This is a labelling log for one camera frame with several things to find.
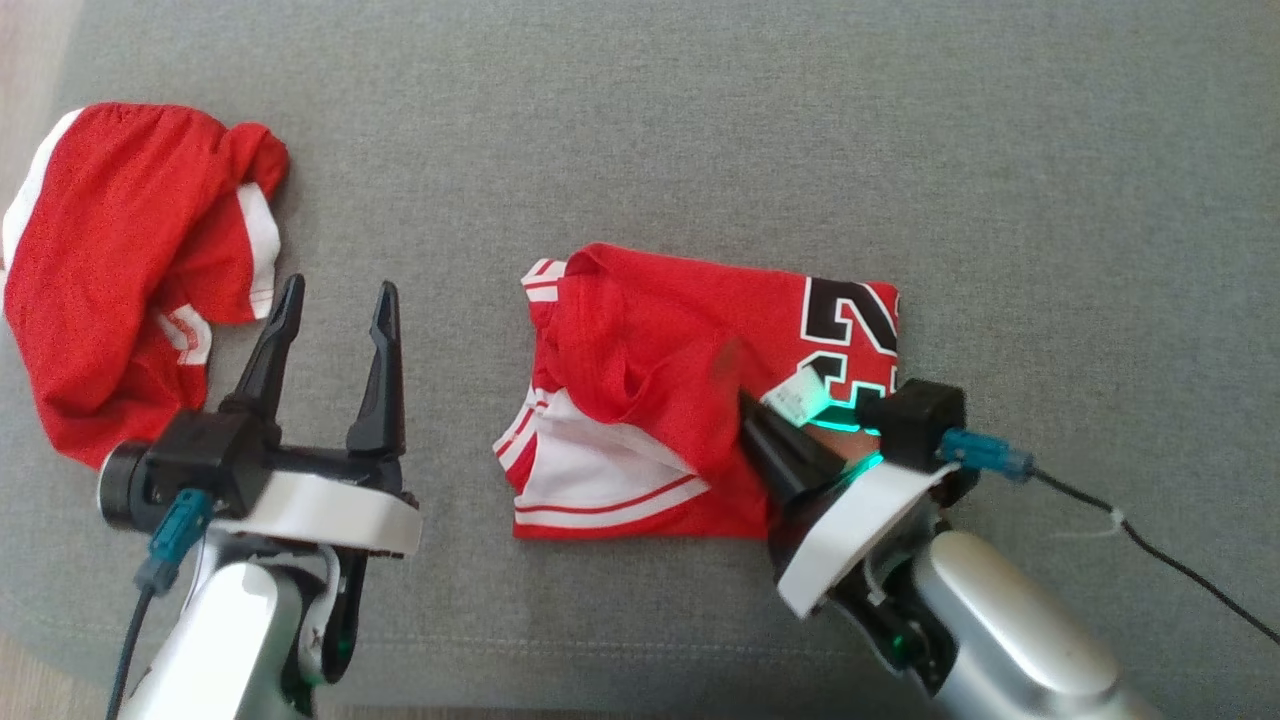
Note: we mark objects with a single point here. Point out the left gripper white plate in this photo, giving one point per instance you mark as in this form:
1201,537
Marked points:
330,510

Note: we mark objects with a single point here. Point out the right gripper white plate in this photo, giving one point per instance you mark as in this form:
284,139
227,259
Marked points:
850,515

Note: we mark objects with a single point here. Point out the red basketball jersey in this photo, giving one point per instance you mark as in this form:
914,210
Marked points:
680,330

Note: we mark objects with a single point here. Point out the red shorts with white stripe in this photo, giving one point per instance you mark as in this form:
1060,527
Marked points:
110,250

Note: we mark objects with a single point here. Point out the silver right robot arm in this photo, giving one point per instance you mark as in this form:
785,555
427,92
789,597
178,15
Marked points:
1010,630

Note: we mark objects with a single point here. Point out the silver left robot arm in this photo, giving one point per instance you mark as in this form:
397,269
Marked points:
230,640

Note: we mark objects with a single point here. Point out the wide grey sofa cushion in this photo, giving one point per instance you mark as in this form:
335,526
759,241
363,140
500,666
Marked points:
650,120

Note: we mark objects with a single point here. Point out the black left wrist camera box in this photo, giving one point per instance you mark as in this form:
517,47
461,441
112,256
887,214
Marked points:
205,450

